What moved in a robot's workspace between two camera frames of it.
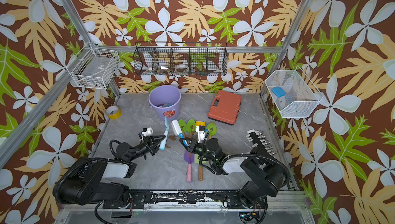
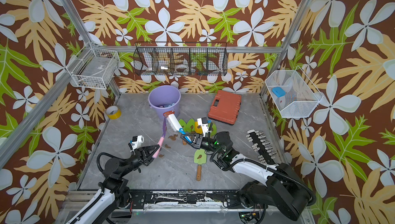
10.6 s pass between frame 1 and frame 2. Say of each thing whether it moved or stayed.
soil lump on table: stayed
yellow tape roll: stayed
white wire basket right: stayed
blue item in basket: stayed
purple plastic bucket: stayed
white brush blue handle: moved
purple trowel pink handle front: moved
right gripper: moved
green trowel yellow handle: stayed
